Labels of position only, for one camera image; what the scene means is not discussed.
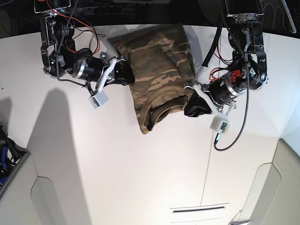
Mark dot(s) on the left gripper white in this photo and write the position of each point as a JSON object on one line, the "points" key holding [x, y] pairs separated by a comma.
{"points": [[202, 102]]}

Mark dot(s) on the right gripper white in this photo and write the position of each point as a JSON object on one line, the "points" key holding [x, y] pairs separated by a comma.
{"points": [[115, 71]]}

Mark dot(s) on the camouflage T-shirt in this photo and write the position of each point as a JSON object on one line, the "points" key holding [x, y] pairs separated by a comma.
{"points": [[162, 63]]}

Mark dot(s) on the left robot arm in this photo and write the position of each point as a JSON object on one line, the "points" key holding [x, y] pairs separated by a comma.
{"points": [[247, 70]]}

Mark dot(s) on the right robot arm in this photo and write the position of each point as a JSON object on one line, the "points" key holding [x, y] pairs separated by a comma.
{"points": [[64, 62]]}

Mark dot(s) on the blue and black equipment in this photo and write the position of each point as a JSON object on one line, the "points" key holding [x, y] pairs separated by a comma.
{"points": [[11, 157]]}

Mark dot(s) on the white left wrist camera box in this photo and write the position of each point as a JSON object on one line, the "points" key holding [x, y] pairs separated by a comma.
{"points": [[220, 124]]}

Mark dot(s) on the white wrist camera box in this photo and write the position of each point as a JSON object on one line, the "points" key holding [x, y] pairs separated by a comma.
{"points": [[98, 99], [220, 124]]}

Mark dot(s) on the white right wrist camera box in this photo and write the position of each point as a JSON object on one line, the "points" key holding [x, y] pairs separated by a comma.
{"points": [[98, 99]]}

